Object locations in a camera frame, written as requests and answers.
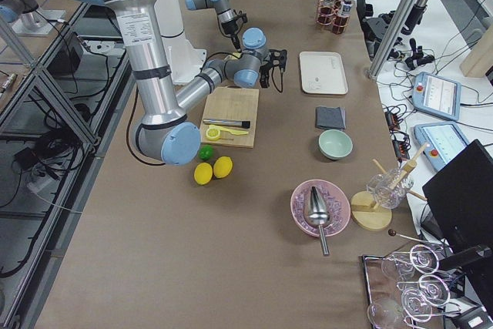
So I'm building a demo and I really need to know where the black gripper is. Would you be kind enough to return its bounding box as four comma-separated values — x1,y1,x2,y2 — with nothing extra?
259,63,273,88
222,19,241,51

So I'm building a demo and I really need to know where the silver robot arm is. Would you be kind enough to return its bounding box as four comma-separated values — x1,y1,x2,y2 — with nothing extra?
78,0,273,166

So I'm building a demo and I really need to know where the cream rabbit tray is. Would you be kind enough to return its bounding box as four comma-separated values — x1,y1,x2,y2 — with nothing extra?
299,51,348,96

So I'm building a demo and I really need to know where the metal tray with glasses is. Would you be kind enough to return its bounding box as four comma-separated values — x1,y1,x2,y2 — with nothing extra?
361,243,461,328

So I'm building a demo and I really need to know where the wooden cutting board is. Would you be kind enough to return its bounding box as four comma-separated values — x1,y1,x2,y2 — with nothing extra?
200,87,260,149

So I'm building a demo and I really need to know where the metal rod with black tip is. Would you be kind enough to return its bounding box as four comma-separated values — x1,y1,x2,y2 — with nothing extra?
203,119,251,129

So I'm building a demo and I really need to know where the yellow plastic knife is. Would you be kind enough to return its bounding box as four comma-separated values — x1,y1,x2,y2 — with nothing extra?
209,125,249,136

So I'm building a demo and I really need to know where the grey folded cloth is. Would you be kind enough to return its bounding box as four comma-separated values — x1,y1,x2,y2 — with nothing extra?
315,106,346,129

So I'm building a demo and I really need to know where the half lemon slice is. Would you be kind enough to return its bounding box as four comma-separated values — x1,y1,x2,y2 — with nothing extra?
205,127,221,141

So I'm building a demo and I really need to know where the green lime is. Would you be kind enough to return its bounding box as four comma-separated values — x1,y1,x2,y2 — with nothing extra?
198,145,214,161

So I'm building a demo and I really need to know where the tea bottle three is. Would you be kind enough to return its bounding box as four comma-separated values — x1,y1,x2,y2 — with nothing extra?
332,0,353,35

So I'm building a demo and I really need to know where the mint green bowl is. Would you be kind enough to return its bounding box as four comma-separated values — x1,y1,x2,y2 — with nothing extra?
318,129,354,160

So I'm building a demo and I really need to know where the yellow lemon right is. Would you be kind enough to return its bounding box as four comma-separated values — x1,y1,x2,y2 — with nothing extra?
213,156,233,179

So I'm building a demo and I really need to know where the yellow lemon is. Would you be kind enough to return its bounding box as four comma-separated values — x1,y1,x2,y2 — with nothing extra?
193,163,213,186
213,156,233,179

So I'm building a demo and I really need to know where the yellow lemon left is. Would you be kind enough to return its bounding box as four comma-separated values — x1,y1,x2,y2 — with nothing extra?
193,163,213,186

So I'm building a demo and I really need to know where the pink bowl with ice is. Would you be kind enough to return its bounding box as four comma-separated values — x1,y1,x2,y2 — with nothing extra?
290,180,350,237

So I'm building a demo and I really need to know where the metal scoop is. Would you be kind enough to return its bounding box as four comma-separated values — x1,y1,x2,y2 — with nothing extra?
304,186,330,257

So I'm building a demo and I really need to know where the clear glass mug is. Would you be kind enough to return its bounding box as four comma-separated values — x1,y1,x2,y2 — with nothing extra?
367,169,414,210

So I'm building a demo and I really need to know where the blue teach pendant far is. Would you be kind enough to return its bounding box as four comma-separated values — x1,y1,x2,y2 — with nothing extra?
411,72,462,121

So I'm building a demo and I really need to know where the blue teach pendant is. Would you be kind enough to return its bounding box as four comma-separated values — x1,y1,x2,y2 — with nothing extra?
414,121,470,171
411,72,462,121

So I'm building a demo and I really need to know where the blue teach pendant near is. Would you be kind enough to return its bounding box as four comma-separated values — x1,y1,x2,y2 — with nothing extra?
414,121,470,171

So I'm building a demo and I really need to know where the black monitor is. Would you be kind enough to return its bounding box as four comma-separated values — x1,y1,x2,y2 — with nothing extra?
421,139,493,260

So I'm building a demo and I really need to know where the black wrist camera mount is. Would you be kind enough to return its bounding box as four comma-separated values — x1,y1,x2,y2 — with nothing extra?
269,49,287,73
234,11,248,25

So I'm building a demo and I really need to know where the copper wire bottle rack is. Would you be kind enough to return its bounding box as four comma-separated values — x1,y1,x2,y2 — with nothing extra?
315,0,339,32

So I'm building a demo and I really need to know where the aluminium frame post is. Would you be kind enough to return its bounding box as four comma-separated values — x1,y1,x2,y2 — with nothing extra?
367,0,416,81

